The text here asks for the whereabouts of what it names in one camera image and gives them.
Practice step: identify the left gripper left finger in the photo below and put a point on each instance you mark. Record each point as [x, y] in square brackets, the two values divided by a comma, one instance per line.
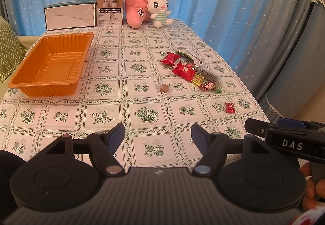
[102, 147]

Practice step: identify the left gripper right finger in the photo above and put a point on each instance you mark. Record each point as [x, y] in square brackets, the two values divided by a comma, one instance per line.
[213, 149]

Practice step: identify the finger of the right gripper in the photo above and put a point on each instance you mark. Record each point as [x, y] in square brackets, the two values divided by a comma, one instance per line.
[292, 122]
[256, 127]

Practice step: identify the green clear candy packet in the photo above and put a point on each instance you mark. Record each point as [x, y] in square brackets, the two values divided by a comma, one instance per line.
[211, 86]

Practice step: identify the clear dark snack packet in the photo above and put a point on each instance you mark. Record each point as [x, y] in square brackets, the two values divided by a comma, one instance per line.
[207, 74]

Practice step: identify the brown clear-wrapped candy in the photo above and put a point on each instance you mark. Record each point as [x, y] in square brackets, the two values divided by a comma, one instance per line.
[164, 88]

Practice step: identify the red double-happiness snack packet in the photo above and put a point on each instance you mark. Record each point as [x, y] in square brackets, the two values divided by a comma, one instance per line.
[184, 72]

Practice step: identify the small red gold candy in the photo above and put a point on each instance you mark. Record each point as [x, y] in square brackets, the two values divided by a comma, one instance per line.
[189, 65]

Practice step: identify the white green snack bag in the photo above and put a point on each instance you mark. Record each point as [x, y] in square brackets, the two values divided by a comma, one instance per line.
[189, 56]

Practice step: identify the red pillow snack packet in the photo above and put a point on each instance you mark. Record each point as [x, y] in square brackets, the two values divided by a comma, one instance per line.
[170, 59]

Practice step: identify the yellow candy packet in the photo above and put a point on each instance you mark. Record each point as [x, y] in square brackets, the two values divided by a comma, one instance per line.
[197, 80]

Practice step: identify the person's right hand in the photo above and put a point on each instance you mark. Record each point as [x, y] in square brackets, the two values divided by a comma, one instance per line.
[312, 189]

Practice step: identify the grey lace-trimmed cover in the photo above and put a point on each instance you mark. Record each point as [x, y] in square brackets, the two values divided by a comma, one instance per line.
[303, 73]

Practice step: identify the floral checked tablecloth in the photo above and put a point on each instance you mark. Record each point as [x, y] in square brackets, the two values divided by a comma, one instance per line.
[120, 84]

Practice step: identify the orange plastic tray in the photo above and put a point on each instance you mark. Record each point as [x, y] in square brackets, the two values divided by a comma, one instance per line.
[53, 66]

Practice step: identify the light green sofa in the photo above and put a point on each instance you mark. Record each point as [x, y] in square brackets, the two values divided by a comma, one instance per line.
[26, 42]

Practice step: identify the green zigzag cushion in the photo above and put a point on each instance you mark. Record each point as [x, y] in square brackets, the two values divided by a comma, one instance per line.
[12, 52]

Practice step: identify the long white cardboard box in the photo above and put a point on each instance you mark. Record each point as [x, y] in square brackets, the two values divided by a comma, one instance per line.
[70, 14]

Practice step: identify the pink star plush toy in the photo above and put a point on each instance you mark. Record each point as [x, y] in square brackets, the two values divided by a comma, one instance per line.
[136, 12]

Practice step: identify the small product cardboard box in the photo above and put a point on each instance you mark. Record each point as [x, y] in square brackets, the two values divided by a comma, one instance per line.
[109, 12]

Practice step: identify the white bunny plush toy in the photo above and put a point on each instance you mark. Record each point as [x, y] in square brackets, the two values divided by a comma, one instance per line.
[159, 13]

